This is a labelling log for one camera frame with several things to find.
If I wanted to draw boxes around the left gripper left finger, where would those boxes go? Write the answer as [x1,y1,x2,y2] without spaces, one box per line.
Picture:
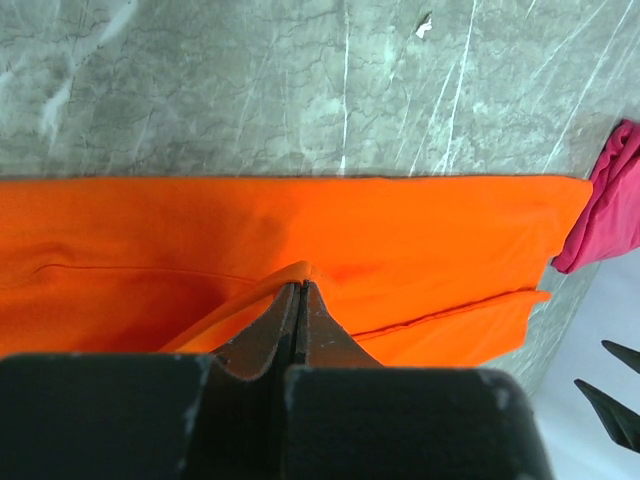
[1,284,300,479]

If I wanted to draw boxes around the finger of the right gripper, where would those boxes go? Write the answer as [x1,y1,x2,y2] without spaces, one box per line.
[601,340,640,373]
[574,379,640,448]

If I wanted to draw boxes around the folded magenta t-shirt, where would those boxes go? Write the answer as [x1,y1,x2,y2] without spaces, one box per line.
[551,119,639,274]

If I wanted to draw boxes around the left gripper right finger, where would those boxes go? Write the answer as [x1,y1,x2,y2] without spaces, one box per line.
[284,282,552,479]

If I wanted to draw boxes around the orange t-shirt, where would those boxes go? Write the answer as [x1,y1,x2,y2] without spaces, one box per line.
[1,176,592,367]

